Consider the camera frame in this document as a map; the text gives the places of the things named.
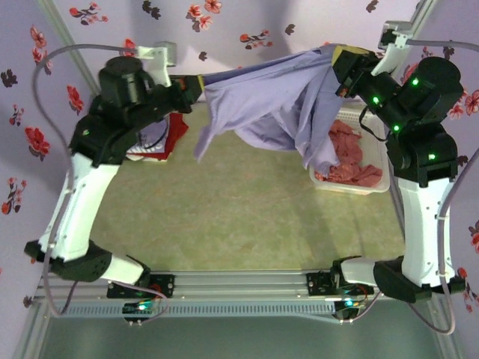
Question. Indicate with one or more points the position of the plain lavender t-shirt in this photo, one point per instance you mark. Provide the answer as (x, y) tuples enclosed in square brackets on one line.
[(262, 101)]

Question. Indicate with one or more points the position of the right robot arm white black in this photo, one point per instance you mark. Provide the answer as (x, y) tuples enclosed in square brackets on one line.
[(423, 224)]

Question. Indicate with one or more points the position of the stack of folded clothes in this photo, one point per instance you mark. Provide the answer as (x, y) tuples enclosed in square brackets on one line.
[(176, 129)]

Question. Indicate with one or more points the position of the crumpled pink t-shirts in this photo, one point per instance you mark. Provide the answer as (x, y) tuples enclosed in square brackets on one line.
[(348, 149)]

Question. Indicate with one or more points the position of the folded lavender t-shirt white print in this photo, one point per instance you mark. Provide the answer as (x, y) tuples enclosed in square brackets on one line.
[(151, 138)]

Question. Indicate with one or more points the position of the white plastic perforated basket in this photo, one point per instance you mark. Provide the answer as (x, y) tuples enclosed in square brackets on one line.
[(379, 164)]

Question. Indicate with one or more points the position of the aluminium frame post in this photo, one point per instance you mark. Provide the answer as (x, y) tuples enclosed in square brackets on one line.
[(419, 13), (65, 33)]

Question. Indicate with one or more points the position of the aluminium mounting rail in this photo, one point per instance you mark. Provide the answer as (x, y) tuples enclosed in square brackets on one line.
[(239, 284)]

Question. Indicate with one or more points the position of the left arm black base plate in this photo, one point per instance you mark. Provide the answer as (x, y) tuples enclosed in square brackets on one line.
[(164, 286)]

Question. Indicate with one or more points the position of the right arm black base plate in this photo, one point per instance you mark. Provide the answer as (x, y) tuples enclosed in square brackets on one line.
[(316, 284)]

